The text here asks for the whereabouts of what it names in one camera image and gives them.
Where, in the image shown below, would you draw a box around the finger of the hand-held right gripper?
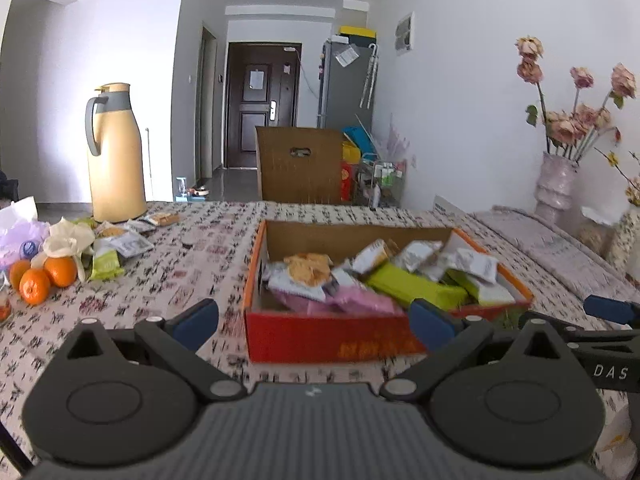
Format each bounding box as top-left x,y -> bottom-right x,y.
584,294 -> 640,326
520,311 -> 640,346

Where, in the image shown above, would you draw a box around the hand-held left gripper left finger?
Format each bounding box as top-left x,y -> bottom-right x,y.
60,298 -> 248,402

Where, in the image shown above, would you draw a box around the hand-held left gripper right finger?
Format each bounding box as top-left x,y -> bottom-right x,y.
380,298 -> 573,402

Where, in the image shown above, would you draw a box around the pile of assorted snack packets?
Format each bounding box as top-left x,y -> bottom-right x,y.
75,211 -> 180,282
262,239 -> 516,317

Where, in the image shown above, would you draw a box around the orange cardboard box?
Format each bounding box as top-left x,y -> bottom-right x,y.
243,219 -> 535,365

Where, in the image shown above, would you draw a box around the printed tablecloth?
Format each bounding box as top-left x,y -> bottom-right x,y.
0,200 -> 640,466

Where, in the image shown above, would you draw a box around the patterned beige vase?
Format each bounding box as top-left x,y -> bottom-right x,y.
607,207 -> 640,276

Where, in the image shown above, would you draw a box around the beige woven basket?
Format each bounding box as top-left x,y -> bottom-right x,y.
577,205 -> 618,256

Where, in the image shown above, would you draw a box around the folded grey patterned cloth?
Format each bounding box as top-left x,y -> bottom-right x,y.
472,205 -> 640,306

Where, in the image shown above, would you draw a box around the yellow flower branch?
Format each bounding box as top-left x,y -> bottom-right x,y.
595,147 -> 640,208

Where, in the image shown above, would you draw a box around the pink ribbed vase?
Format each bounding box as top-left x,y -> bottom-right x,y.
534,151 -> 580,223

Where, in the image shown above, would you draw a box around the orange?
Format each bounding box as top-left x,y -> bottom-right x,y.
44,256 -> 78,288
9,259 -> 32,288
20,268 -> 52,306

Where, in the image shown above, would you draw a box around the metal storage cart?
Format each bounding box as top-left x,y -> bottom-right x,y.
360,157 -> 407,208

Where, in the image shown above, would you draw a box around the red gift box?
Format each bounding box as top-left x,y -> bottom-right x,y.
340,160 -> 361,203

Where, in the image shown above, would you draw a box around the yellow thermos jug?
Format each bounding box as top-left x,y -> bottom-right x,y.
84,82 -> 148,223

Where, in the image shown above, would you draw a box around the wooden chair back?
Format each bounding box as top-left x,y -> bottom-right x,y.
255,126 -> 346,206

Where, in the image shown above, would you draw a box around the dried pink roses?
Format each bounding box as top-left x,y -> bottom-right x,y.
515,36 -> 638,163

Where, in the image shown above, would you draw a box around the clear wrapped bouquet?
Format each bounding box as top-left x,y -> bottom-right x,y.
375,115 -> 413,161

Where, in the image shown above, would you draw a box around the purple plastic bag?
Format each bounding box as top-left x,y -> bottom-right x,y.
0,220 -> 51,271

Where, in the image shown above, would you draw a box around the blue folder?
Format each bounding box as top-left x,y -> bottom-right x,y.
342,126 -> 376,153

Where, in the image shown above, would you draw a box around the white tissue paper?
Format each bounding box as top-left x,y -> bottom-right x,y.
0,196 -> 38,226

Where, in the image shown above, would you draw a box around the dark brown entrance door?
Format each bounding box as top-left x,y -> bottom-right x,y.
225,42 -> 303,170

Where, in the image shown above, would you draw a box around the grey side door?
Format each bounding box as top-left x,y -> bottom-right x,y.
197,25 -> 219,181

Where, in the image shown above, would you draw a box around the black bag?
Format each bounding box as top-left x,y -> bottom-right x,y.
0,170 -> 21,200

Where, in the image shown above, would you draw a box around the grey refrigerator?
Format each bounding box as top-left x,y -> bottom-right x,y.
317,37 -> 379,133

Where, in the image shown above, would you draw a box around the white cardboard box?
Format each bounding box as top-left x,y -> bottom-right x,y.
343,0 -> 371,27

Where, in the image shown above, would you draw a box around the white wall panel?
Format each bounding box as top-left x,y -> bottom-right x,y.
394,11 -> 416,57

